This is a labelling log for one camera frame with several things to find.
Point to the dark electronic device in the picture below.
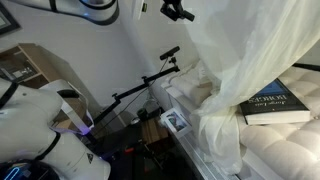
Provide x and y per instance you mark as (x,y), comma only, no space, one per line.
(18,71)

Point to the white tufted cushion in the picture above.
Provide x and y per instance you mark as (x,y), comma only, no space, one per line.
(286,150)

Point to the white sheer curtain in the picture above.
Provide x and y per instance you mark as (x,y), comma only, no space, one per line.
(240,43)

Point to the small wooden stool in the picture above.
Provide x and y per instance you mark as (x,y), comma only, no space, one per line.
(154,130)

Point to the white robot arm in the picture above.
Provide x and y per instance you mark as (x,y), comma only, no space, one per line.
(30,126)

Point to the white pillow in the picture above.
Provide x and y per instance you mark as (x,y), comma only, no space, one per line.
(191,86)

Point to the black and blue hardcover book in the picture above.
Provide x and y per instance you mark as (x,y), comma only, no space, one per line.
(276,106)

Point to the small black round container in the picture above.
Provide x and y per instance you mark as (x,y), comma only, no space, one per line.
(142,114)

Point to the wooden shelf unit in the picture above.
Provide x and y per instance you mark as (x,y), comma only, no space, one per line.
(40,63)

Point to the white bed frame rail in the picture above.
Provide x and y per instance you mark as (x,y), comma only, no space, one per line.
(203,156)

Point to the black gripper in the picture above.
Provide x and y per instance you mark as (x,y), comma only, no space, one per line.
(170,9)

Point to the black frame strip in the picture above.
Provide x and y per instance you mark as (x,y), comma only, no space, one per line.
(308,66)

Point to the black stereo camera bar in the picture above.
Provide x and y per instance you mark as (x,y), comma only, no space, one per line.
(169,53)

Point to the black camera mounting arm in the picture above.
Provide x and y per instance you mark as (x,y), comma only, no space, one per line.
(140,87)

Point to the dark framed wall picture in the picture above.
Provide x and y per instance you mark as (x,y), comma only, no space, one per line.
(6,21)

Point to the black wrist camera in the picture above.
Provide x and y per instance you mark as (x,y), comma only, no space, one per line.
(188,15)

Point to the white framed photo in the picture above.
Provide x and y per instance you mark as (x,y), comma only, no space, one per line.
(176,121)

